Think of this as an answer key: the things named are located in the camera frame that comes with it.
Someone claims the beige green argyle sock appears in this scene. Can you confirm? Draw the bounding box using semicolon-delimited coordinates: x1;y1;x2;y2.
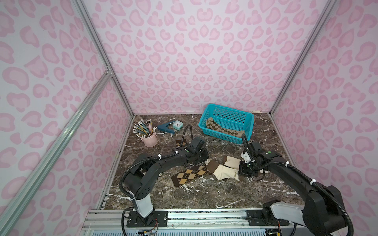
206;118;245;138

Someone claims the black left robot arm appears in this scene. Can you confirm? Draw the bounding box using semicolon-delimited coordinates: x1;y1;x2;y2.
119;137;209;218

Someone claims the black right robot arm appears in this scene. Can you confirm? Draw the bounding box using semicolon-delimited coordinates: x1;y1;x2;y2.
239;136;354;236

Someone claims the brown yellow argyle sock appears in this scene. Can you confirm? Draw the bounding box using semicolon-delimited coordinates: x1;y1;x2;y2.
171;165;211;187
176;138;187;147

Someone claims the small mint alarm clock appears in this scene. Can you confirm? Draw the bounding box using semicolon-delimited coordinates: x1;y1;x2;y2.
172;120;184;130

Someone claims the dark teal stapler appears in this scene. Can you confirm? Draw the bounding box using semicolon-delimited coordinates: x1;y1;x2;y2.
157;121;175;134

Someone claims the teal plastic mesh basket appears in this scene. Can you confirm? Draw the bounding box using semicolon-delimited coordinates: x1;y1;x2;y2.
198;104;255;144

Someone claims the pink metal pencil cup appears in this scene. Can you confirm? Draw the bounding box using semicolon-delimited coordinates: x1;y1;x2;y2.
141;131;158;148

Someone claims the bundle of coloured pencils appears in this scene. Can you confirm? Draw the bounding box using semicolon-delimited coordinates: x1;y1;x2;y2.
132;119;156;138

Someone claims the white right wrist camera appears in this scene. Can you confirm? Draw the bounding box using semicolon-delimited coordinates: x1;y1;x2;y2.
241;151;253;164

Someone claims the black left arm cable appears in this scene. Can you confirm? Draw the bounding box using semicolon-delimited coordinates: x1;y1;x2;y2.
180;124;194;145

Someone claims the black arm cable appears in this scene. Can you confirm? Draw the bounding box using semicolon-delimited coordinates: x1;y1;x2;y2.
180;124;194;145
241;133;252;154

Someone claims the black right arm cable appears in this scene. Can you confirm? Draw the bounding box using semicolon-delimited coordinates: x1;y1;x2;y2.
241;133;252;154

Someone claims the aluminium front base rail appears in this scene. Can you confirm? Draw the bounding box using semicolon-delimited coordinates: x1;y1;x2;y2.
79;208;311;236

